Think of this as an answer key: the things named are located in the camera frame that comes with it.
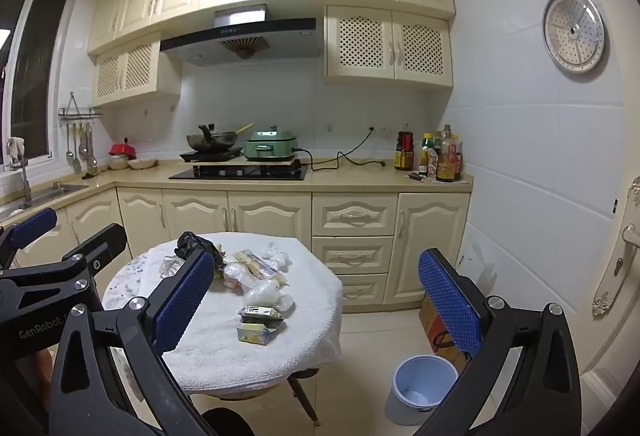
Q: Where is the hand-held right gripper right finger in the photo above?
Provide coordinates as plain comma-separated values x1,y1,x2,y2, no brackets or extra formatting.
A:
417,249,583,436

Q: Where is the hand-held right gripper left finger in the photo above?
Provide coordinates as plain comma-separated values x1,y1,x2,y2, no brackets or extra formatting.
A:
50,246,236,436

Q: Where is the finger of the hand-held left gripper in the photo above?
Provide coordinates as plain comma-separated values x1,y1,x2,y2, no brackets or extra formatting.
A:
0,207,58,268
0,223,128,318

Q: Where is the clear plastic bag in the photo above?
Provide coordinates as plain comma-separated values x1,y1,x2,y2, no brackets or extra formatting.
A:
159,253,189,280

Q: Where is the white plastic wrap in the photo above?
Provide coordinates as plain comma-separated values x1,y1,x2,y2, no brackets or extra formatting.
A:
223,262,247,290

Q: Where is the black plastic bag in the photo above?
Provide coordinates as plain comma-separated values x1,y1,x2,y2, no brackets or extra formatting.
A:
175,231,224,263

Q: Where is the beige snack packet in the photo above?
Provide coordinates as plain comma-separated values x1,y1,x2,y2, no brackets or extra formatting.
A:
225,249,291,287

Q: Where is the pale blue waste bin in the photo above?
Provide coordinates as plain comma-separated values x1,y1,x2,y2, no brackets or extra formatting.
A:
385,355,460,427

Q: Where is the brown cardboard box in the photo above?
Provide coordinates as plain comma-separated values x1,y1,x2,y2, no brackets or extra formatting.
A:
419,293,473,374

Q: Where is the steel kitchen sink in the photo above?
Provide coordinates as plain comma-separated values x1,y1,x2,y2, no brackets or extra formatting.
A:
0,183,89,218

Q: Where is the floral patterned tablecloth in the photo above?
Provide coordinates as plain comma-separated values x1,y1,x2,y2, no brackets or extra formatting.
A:
102,245,167,313

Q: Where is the metal sink faucet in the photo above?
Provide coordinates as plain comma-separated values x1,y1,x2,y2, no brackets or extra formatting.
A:
5,137,34,203

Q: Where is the metal spatula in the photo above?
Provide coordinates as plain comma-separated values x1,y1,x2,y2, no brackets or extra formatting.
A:
70,123,82,174

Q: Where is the metal skimmer spoon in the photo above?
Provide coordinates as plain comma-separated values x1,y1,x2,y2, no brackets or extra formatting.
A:
80,121,99,170

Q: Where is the round table white cloth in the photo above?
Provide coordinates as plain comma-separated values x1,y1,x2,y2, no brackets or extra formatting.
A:
102,232,344,394

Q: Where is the cream base cabinet run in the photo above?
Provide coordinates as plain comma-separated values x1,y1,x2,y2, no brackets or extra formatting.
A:
0,186,473,315

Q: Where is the black round stool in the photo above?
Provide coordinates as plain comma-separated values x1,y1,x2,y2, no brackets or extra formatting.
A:
202,407,259,436

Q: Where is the cluster of condiment bottles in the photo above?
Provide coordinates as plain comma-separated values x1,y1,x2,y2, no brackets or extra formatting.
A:
418,123,464,183

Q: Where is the black induction cooker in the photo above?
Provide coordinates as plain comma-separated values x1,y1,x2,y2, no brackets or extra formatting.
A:
179,147,246,163

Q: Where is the kitchen window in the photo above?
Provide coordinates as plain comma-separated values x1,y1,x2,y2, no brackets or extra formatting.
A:
0,0,71,172

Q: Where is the black wok with lid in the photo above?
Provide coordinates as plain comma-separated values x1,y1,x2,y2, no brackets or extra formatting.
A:
186,123,244,152

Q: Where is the round folding table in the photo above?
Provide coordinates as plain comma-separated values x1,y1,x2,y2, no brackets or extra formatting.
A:
102,236,322,427

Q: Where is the beige countertop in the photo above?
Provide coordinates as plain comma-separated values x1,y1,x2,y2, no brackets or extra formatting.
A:
0,159,475,217

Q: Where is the large dark sauce bottle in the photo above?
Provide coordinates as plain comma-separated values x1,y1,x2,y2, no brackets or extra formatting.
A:
394,123,416,171

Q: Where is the narrow cream lattice cabinet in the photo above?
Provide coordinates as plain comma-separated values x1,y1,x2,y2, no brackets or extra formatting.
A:
92,38,182,108

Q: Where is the green electric cooking pot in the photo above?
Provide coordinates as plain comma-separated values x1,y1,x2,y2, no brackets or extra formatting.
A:
243,130,300,162

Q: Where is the black range hood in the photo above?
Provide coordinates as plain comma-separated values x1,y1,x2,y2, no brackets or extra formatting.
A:
159,4,324,68

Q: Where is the wide cream lattice cabinet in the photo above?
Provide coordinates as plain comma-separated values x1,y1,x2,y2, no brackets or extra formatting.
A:
323,5,455,90

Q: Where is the round metal steamer plate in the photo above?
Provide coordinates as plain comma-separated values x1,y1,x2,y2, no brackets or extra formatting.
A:
542,0,607,75

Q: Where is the wall utensil rack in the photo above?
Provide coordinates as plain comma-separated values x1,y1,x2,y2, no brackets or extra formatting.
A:
57,91,104,122

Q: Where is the ornate door handle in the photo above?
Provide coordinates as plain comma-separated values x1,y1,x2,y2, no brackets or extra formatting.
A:
592,183,640,318

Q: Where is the black power cable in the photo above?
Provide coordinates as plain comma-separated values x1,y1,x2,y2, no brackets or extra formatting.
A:
294,128,386,172

